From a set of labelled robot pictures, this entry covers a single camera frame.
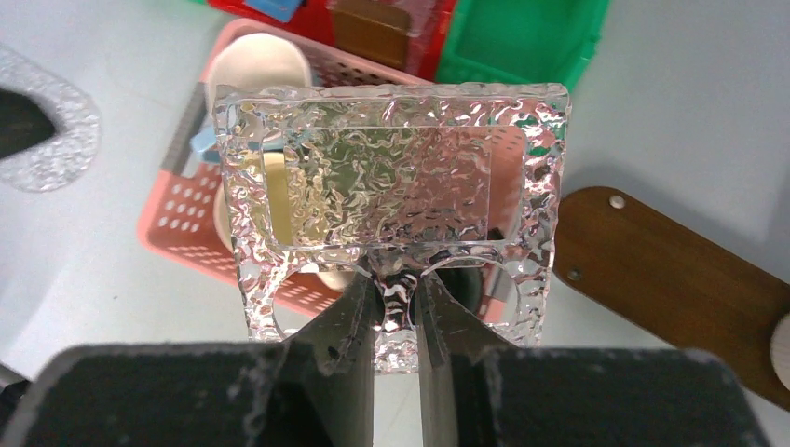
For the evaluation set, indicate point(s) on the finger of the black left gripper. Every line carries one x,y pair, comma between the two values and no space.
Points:
24,124

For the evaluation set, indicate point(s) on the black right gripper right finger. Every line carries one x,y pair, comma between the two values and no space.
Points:
477,389

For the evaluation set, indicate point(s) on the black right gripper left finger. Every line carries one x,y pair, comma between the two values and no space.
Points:
313,389

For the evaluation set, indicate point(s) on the clear textured toothbrush holder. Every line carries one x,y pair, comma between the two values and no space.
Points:
391,182

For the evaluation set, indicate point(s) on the white mug blue handle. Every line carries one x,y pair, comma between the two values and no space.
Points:
250,63

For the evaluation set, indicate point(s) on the white mug dark rim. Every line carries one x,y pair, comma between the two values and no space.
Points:
780,350

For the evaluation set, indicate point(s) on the clear textured oval tray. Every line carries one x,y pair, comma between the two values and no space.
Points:
63,159

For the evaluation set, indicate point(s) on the brown wooden oval tray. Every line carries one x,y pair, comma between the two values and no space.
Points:
672,282

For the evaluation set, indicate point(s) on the brown wooden toothbrush holder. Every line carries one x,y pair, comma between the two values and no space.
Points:
373,30

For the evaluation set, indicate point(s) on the black mug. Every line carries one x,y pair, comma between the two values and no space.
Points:
465,284

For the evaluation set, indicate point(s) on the cream mug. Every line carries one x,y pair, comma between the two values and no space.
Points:
274,165

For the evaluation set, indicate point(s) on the pink perforated basket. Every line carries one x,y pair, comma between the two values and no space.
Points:
177,221

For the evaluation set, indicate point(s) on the green bin far right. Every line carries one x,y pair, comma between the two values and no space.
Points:
521,41

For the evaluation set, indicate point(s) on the red bin with holder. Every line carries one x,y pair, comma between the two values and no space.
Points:
430,24

